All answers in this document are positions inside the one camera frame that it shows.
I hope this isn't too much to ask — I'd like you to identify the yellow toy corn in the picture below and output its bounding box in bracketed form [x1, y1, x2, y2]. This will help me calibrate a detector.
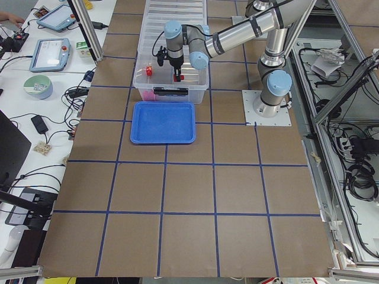
[83, 0, 93, 10]

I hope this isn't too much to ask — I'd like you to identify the teach pendant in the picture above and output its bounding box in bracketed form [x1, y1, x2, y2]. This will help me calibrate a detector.
[37, 5, 76, 32]
[29, 38, 70, 73]

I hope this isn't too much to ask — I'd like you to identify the red block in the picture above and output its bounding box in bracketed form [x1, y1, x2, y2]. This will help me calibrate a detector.
[144, 66, 153, 77]
[173, 75, 184, 82]

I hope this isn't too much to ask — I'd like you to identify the blue plastic tray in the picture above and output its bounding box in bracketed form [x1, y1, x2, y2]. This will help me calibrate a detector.
[130, 101, 197, 144]

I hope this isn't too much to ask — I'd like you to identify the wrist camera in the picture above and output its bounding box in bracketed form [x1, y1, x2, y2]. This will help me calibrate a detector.
[155, 46, 168, 67]

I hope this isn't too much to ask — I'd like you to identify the red block in box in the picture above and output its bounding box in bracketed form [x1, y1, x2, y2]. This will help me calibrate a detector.
[144, 66, 153, 77]

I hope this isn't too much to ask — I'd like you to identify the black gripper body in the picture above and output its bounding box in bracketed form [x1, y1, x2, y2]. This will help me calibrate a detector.
[168, 55, 184, 68]

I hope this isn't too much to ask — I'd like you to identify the clear plastic storage box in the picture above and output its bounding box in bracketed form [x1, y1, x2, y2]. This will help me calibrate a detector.
[133, 53, 209, 104]

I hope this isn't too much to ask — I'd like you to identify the black power adapter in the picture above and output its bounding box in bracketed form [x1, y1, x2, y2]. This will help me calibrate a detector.
[31, 115, 49, 134]

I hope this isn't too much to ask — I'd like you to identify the teach pendant far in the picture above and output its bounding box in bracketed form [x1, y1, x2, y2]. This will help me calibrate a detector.
[37, 5, 76, 32]

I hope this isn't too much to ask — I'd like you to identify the clear plastic box lid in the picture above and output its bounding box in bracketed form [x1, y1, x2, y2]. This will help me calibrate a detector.
[139, 0, 208, 57]

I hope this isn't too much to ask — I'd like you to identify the teach pendant near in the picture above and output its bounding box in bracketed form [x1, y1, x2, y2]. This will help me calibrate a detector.
[29, 38, 70, 73]

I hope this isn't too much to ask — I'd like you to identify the black laptop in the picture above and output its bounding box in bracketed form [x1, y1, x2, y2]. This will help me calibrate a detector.
[0, 111, 31, 192]

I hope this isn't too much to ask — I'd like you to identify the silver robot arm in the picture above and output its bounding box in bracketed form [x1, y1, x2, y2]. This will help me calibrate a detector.
[153, 0, 314, 118]

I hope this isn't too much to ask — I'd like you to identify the aluminium frame post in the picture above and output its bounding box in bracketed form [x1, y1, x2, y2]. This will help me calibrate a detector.
[68, 0, 104, 62]

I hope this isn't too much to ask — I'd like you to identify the green blue bowl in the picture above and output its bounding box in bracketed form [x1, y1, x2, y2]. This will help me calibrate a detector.
[23, 75, 53, 99]

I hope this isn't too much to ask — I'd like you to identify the green white carton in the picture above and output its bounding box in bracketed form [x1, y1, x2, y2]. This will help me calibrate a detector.
[75, 41, 92, 58]

